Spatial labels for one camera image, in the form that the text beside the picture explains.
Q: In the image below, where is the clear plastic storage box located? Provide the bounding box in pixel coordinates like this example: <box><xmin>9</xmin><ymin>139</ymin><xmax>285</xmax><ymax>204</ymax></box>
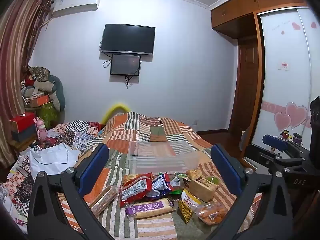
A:
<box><xmin>126</xmin><ymin>141</ymin><xmax>200</xmax><ymax>175</ymax></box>

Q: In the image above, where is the striped patchwork quilt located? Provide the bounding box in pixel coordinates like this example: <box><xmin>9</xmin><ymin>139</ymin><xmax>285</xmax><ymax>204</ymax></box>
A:
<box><xmin>57</xmin><ymin>111</ymin><xmax>265</xmax><ymax>240</ymax></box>

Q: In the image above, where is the pink heart sticker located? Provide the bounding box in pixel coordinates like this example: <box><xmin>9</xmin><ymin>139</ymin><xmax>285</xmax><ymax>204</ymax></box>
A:
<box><xmin>274</xmin><ymin>102</ymin><xmax>308</xmax><ymax>132</ymax></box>

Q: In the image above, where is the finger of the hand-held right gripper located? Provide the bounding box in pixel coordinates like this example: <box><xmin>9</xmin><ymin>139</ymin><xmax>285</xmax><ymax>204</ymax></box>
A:
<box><xmin>262</xmin><ymin>134</ymin><xmax>311</xmax><ymax>161</ymax></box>
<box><xmin>245</xmin><ymin>144</ymin><xmax>304</xmax><ymax>174</ymax></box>

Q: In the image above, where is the brown cake pack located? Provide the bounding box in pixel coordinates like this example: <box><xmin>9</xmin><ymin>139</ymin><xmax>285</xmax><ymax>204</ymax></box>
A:
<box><xmin>189</xmin><ymin>176</ymin><xmax>217</xmax><ymax>203</ymax></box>

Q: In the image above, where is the orange bread pack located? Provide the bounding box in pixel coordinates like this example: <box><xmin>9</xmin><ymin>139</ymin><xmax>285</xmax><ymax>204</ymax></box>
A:
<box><xmin>196</xmin><ymin>201</ymin><xmax>228</xmax><ymax>225</ymax></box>

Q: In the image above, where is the red box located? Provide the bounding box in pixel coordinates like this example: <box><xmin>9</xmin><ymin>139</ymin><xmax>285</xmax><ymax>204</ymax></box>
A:
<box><xmin>9</xmin><ymin>112</ymin><xmax>37</xmax><ymax>133</ymax></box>

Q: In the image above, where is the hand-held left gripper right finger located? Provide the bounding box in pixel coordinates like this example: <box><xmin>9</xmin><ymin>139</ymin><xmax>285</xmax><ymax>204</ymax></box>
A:
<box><xmin>205</xmin><ymin>144</ymin><xmax>295</xmax><ymax>240</ymax></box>

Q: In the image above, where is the pile of clothes and boxes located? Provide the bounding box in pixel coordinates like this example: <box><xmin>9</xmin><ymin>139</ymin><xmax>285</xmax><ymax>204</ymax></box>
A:
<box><xmin>21</xmin><ymin>66</ymin><xmax>66</xmax><ymax>112</ymax></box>

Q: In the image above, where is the red snack bag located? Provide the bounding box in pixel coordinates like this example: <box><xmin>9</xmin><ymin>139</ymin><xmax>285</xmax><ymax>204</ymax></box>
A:
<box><xmin>120</xmin><ymin>172</ymin><xmax>153</xmax><ymax>208</ymax></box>

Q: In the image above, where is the orange biscuit pack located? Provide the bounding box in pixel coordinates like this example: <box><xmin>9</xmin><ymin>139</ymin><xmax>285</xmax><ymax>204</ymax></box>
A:
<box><xmin>89</xmin><ymin>185</ymin><xmax>119</xmax><ymax>217</ymax></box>

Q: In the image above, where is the pink doll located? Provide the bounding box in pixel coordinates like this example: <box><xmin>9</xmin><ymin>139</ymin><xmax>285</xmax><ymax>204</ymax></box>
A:
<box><xmin>34</xmin><ymin>117</ymin><xmax>48</xmax><ymax>143</ymax></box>

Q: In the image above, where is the wooden overhead cabinet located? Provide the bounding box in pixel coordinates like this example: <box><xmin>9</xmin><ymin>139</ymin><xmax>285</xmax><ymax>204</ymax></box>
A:
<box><xmin>210</xmin><ymin>0</ymin><xmax>308</xmax><ymax>39</ymax></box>

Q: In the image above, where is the white air conditioner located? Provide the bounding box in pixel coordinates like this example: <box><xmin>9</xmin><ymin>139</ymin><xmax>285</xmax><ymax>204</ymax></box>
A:
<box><xmin>52</xmin><ymin>0</ymin><xmax>100</xmax><ymax>18</ymax></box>

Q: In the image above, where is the white cloth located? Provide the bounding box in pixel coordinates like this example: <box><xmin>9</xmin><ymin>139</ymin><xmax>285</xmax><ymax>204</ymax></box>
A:
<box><xmin>29</xmin><ymin>144</ymin><xmax>80</xmax><ymax>175</ymax></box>

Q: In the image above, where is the black wall television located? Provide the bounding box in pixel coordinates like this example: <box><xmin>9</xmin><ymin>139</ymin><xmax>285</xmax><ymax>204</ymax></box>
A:
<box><xmin>100</xmin><ymin>24</ymin><xmax>156</xmax><ymax>55</ymax></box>

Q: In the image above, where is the blue and white snack bag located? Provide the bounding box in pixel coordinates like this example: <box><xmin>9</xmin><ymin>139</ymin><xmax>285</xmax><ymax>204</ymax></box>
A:
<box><xmin>146</xmin><ymin>172</ymin><xmax>175</xmax><ymax>198</ymax></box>

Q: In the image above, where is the dark grey box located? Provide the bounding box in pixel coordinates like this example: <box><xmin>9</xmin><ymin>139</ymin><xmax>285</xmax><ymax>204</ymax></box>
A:
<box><xmin>11</xmin><ymin>126</ymin><xmax>38</xmax><ymax>142</ymax></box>

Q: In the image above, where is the yellow curved tube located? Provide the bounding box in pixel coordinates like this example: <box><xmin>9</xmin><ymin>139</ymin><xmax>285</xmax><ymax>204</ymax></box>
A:
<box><xmin>102</xmin><ymin>102</ymin><xmax>132</xmax><ymax>123</ymax></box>

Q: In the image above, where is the striped curtain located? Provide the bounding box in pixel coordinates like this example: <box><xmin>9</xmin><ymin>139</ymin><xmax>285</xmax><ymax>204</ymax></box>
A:
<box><xmin>0</xmin><ymin>0</ymin><xmax>54</xmax><ymax>160</ymax></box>

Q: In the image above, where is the orange box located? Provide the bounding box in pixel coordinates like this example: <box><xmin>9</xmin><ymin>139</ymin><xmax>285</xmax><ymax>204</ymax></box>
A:
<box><xmin>27</xmin><ymin>94</ymin><xmax>49</xmax><ymax>108</ymax></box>

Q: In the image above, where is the green box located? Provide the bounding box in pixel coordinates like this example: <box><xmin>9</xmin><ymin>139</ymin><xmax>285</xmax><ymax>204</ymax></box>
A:
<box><xmin>36</xmin><ymin>102</ymin><xmax>59</xmax><ymax>128</ymax></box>

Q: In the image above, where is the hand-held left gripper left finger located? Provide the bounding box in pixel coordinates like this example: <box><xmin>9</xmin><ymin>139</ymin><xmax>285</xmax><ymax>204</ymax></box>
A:
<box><xmin>27</xmin><ymin>143</ymin><xmax>113</xmax><ymax>240</ymax></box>

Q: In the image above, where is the small black monitor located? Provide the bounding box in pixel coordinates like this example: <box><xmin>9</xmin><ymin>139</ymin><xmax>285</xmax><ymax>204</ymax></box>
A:
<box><xmin>110</xmin><ymin>54</ymin><xmax>142</xmax><ymax>77</ymax></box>

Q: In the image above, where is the fried pastry pack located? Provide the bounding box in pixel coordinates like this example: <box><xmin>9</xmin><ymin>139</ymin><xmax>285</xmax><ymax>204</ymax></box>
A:
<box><xmin>186</xmin><ymin>169</ymin><xmax>203</xmax><ymax>180</ymax></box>

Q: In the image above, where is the yellow snack stick bag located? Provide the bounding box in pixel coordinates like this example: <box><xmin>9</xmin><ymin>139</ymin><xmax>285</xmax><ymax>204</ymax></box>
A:
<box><xmin>178</xmin><ymin>189</ymin><xmax>202</xmax><ymax>224</ymax></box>

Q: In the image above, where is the purple label rice cracker pack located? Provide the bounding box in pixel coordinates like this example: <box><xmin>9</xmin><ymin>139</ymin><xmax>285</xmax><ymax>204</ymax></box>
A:
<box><xmin>125</xmin><ymin>197</ymin><xmax>177</xmax><ymax>222</ymax></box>

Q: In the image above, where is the black monitor cable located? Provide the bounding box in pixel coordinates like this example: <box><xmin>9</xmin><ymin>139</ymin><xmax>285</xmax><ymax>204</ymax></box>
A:
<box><xmin>124</xmin><ymin>75</ymin><xmax>135</xmax><ymax>89</ymax></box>

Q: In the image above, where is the black television cable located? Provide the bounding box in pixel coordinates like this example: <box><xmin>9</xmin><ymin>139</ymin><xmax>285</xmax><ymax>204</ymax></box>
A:
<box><xmin>99</xmin><ymin>40</ymin><xmax>112</xmax><ymax>68</ymax></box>

